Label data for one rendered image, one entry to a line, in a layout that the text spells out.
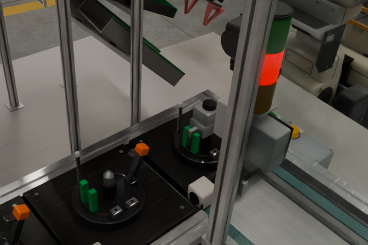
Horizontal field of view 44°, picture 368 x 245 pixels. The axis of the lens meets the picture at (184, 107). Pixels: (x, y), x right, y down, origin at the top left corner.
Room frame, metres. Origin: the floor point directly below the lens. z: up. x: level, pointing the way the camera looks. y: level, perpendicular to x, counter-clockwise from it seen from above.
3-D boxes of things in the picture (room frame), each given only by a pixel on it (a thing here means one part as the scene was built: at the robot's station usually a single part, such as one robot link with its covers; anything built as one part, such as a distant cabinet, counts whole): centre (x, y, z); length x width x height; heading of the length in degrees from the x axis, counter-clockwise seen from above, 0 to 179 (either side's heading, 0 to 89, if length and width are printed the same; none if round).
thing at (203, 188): (0.63, -0.05, 0.97); 0.05 x 0.05 x 0.04; 45
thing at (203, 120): (0.77, -0.05, 1.06); 0.08 x 0.04 x 0.07; 135
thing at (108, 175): (0.59, 0.13, 1.01); 0.24 x 0.24 x 0.13; 45
